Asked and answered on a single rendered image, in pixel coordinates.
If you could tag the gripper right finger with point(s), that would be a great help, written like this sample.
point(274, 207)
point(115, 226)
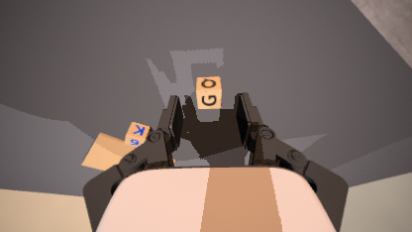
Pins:
point(267, 150)

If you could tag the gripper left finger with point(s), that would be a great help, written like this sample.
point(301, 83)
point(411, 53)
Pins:
point(155, 152)

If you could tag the orange flat mat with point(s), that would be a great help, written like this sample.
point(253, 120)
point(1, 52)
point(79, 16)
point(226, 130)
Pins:
point(105, 152)

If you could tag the tan block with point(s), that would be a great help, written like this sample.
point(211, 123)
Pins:
point(209, 92)
point(136, 134)

